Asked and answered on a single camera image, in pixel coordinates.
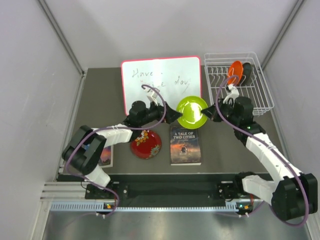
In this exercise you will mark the Jane Eyre book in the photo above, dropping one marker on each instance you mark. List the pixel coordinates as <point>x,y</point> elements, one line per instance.
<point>106,157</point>

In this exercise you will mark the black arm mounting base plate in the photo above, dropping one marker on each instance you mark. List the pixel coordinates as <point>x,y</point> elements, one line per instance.
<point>168,190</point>

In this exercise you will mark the dark teal ceramic plate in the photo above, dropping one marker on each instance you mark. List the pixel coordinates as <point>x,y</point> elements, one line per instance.
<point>247,72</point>

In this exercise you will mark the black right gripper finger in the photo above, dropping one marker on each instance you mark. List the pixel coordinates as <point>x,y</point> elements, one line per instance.
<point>209,110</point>
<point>214,117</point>

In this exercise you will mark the white wire dish rack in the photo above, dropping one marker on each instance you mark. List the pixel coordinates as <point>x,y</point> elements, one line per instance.
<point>216,66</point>

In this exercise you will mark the pink framed whiteboard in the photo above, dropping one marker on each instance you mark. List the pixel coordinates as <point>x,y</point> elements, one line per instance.
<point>174,77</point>

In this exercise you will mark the red floral plate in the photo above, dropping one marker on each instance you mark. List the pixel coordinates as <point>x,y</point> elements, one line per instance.
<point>147,145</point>

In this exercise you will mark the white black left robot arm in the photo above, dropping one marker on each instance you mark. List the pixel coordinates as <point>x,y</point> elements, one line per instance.
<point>85,148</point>

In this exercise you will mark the Tale of Two Cities book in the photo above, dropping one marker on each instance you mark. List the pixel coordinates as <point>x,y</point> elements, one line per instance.
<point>184,147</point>

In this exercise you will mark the orange plate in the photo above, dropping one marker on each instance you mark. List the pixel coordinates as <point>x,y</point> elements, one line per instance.
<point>235,73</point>

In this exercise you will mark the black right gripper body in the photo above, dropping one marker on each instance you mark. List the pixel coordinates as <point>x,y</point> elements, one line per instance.
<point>227,112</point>

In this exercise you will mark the lime green plate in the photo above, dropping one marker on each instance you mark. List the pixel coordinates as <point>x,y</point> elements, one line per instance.
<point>191,109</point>

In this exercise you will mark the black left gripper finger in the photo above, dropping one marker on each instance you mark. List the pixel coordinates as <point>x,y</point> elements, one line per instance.
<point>170,111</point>
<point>171,118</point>

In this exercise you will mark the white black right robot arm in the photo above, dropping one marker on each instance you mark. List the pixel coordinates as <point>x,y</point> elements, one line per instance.
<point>270,160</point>

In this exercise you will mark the aluminium frame rail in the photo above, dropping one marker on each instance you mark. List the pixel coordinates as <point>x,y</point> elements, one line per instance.
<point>67,195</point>

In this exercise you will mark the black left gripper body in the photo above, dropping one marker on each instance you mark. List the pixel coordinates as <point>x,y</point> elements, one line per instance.
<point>154,113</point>

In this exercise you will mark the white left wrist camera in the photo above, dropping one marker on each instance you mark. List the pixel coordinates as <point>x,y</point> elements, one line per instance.
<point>151,95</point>

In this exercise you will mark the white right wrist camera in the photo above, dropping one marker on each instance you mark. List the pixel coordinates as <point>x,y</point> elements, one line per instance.
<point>232,94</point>

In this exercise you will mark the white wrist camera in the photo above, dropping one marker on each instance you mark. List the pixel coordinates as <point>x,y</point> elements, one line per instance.
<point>232,94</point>
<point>151,95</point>

